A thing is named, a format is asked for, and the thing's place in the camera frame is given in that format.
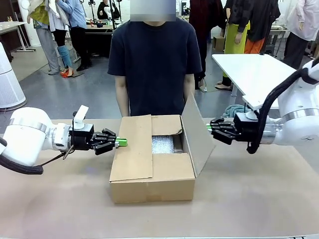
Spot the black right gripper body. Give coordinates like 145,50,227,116
232,112,260,144

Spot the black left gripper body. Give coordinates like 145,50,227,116
68,123,96,151

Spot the brown cardboard box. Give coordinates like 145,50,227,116
109,91,217,204

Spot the clear bubble wrap sheet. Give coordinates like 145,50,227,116
151,134,175,154

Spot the person's left forearm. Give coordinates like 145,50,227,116
182,73,195,103

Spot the person's right forearm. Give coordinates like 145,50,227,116
115,74,131,117

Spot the teal cloth bundle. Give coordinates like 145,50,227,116
222,104,246,118

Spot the white tilted table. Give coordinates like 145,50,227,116
211,53,299,109

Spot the person in navy t-shirt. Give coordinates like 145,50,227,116
107,17,203,117

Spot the small background cardboard box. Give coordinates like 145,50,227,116
212,35,226,52

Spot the white air purifier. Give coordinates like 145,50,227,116
0,41,27,109

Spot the bystander in dark coat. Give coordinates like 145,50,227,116
188,0,226,91

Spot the bystander in grey trousers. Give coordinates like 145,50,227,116
31,0,61,76

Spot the bystander in blue shirt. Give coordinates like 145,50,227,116
56,0,93,72

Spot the dark background workbench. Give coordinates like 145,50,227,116
84,20,116,58

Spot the bystander in pink shirt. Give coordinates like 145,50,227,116
282,0,319,71

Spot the seated bystander in black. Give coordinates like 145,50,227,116
96,0,121,21

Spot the white background table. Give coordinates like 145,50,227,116
0,21,36,53

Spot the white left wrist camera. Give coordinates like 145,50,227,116
72,105,90,130

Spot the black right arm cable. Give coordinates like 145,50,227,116
246,66,319,154

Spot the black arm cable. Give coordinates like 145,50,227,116
246,66,319,154
0,137,76,175

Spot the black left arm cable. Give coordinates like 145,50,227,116
0,137,76,175

